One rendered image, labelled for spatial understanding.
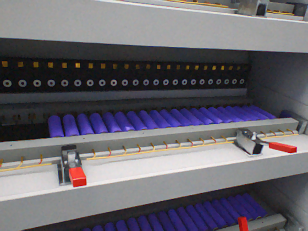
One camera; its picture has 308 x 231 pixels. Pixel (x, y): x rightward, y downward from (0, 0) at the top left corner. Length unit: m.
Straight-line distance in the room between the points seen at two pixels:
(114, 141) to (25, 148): 0.11
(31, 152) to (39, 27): 0.14
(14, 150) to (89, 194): 0.10
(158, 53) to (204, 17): 0.20
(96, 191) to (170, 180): 0.10
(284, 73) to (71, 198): 0.46
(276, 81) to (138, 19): 0.37
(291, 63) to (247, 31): 0.20
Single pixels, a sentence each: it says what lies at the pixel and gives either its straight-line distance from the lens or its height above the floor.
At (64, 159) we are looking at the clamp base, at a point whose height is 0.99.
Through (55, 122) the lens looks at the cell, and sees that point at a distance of 0.40.
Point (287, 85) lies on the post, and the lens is 0.59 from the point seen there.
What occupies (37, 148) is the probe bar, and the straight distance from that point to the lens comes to 0.34.
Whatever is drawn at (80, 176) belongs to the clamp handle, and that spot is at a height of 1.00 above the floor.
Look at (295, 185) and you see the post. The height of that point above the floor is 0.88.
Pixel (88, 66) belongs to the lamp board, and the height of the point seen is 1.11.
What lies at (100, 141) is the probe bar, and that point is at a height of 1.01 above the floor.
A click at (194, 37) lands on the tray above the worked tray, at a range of 0.36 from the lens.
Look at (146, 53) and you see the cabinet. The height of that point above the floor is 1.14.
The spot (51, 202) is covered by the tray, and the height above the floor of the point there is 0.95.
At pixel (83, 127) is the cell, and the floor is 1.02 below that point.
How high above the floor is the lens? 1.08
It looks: 6 degrees down
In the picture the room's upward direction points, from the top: 1 degrees counter-clockwise
